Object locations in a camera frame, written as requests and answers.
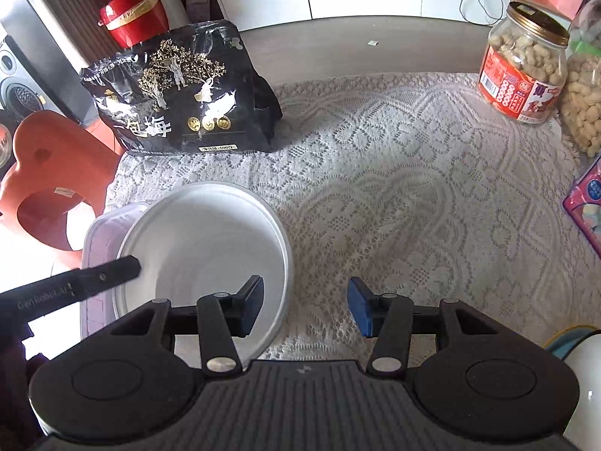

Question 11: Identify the white deep bowl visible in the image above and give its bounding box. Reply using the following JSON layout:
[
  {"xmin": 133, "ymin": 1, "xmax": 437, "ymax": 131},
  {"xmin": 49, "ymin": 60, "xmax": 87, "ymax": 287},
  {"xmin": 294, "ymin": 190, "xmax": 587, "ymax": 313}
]
[{"xmin": 113, "ymin": 181, "xmax": 293, "ymax": 365}]

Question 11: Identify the white rectangular plastic tray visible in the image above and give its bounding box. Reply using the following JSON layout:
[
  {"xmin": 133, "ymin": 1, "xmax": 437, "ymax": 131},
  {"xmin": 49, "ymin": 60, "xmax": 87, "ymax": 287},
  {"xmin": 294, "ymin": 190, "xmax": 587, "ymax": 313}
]
[{"xmin": 80, "ymin": 203, "xmax": 150, "ymax": 339}]

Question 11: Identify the white lace tablecloth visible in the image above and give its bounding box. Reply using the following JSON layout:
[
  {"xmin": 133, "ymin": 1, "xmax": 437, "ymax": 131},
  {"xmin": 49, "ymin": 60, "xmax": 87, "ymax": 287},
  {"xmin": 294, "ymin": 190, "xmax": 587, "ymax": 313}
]
[{"xmin": 106, "ymin": 73, "xmax": 600, "ymax": 360}]

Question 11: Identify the orange plastic stool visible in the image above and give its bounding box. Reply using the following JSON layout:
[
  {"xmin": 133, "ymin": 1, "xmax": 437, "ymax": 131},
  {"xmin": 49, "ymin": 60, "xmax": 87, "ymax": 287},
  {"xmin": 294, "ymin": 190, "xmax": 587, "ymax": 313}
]
[{"xmin": 1, "ymin": 110, "xmax": 120, "ymax": 269}]

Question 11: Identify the black speaker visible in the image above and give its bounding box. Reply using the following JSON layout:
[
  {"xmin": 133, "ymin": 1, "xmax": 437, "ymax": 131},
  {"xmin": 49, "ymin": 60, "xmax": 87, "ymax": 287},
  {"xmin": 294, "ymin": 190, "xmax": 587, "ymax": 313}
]
[{"xmin": 0, "ymin": 36, "xmax": 50, "ymax": 121}]

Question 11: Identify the pink marshmallow bag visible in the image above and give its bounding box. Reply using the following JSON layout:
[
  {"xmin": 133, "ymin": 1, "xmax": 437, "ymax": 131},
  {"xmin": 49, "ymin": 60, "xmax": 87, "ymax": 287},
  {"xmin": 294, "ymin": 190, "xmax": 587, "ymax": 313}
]
[{"xmin": 562, "ymin": 157, "xmax": 601, "ymax": 256}]

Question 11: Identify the black plum snack bag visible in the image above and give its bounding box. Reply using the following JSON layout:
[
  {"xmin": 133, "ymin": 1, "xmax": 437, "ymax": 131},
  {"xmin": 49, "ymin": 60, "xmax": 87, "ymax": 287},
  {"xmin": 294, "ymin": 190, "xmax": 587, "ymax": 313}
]
[{"xmin": 80, "ymin": 20, "xmax": 282, "ymax": 155}]

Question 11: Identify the peanut jar red label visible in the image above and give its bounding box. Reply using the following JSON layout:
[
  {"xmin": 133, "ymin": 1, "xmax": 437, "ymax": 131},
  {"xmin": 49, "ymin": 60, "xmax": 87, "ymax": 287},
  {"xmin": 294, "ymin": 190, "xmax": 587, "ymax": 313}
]
[{"xmin": 477, "ymin": 1, "xmax": 571, "ymax": 127}]

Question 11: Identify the large clear peanut jar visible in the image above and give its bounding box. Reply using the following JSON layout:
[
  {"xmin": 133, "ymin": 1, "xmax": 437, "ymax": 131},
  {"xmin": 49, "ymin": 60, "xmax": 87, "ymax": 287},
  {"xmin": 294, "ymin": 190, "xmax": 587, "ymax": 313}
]
[{"xmin": 558, "ymin": 0, "xmax": 601, "ymax": 158}]

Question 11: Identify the red trash bin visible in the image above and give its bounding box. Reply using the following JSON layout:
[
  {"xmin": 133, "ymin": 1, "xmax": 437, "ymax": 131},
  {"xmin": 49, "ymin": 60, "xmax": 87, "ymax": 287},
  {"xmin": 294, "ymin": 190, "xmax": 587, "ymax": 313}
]
[{"xmin": 98, "ymin": 0, "xmax": 169, "ymax": 49}]

